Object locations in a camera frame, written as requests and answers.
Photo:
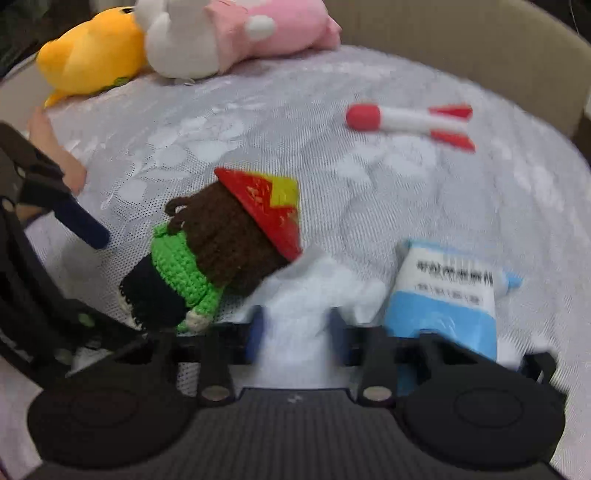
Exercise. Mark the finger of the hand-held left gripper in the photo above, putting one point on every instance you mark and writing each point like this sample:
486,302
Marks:
85,226

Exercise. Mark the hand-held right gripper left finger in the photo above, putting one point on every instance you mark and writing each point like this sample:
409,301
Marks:
256,334

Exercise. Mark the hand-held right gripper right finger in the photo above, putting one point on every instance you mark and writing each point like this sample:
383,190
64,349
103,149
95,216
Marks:
336,337

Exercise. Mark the white cloth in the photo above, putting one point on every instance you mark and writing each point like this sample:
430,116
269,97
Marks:
300,300

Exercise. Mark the person's left foot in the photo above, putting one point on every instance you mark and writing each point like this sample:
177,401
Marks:
60,157

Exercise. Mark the crochet doll green sweater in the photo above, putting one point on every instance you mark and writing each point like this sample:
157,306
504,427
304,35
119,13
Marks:
221,240

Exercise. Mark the blue white wipes packet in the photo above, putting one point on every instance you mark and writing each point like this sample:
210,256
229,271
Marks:
443,300

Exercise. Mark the yellow plush toy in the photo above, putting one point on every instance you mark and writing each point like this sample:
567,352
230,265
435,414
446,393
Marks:
92,55

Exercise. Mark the black blue plastic object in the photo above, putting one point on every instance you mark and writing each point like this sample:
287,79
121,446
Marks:
540,367

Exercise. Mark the red white foam rocket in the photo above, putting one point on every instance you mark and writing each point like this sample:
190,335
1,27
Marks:
406,121

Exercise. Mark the pink white plush toy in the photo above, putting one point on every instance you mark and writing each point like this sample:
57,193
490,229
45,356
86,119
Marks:
217,32

